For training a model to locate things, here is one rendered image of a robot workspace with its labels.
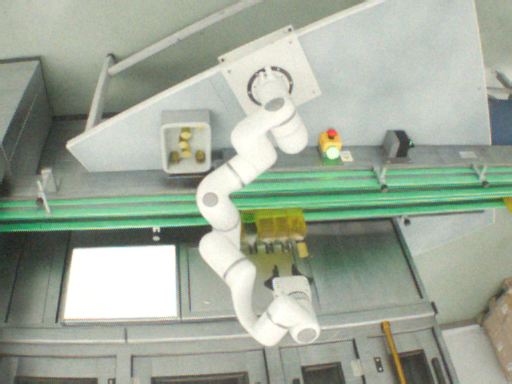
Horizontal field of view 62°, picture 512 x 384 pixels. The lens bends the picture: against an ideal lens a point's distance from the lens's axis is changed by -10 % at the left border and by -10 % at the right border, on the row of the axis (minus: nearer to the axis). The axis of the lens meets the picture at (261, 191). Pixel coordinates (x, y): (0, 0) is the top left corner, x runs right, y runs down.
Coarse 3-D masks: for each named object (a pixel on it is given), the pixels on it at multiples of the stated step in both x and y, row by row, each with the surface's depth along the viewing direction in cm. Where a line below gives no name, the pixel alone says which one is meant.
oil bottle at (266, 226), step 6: (258, 210) 173; (264, 210) 174; (270, 210) 174; (258, 216) 172; (264, 216) 172; (270, 216) 172; (258, 222) 170; (264, 222) 169; (270, 222) 170; (264, 228) 167; (270, 228) 168; (264, 234) 166; (270, 234) 166; (264, 240) 166
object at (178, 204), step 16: (0, 208) 162; (16, 208) 163; (32, 208) 163; (64, 208) 165; (80, 208) 165; (96, 208) 166; (112, 208) 167; (128, 208) 167; (144, 208) 168; (160, 208) 169; (176, 208) 169; (192, 208) 170; (240, 208) 172; (256, 208) 173; (272, 208) 174
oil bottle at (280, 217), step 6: (276, 210) 174; (282, 210) 175; (276, 216) 172; (282, 216) 172; (276, 222) 170; (282, 222) 170; (288, 222) 171; (276, 228) 168; (282, 228) 168; (288, 228) 168; (276, 234) 168; (282, 234) 167; (288, 234) 167; (276, 240) 169
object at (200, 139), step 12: (168, 132) 167; (180, 132) 168; (192, 132) 169; (204, 132) 169; (168, 144) 171; (192, 144) 173; (204, 144) 173; (168, 156) 174; (180, 156) 176; (192, 156) 177; (204, 156) 176; (168, 168) 171; (180, 168) 172; (192, 168) 173; (204, 168) 173
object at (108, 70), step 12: (252, 0) 193; (228, 12) 195; (192, 24) 200; (204, 24) 198; (168, 36) 203; (180, 36) 200; (156, 48) 203; (108, 60) 215; (132, 60) 205; (108, 72) 207; (108, 84) 204; (96, 96) 194; (96, 108) 186; (96, 120) 182
